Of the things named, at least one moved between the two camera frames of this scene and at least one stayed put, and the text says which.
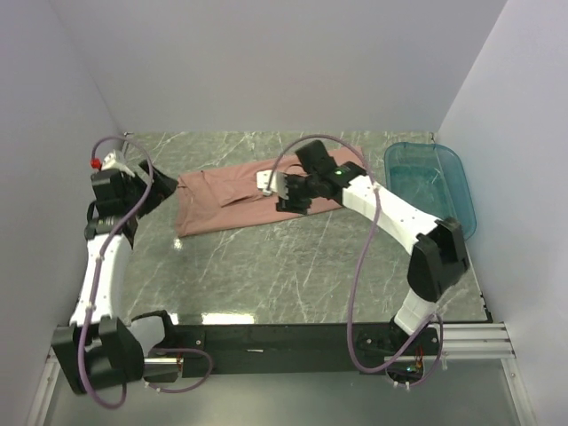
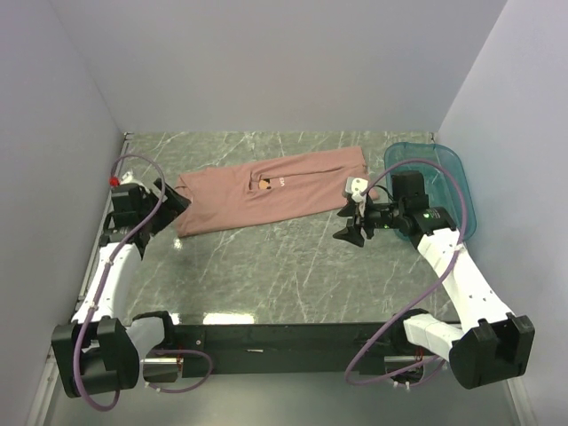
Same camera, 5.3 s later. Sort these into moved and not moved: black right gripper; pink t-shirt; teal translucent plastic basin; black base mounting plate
Moved: black right gripper
Not moved: teal translucent plastic basin; pink t-shirt; black base mounting plate
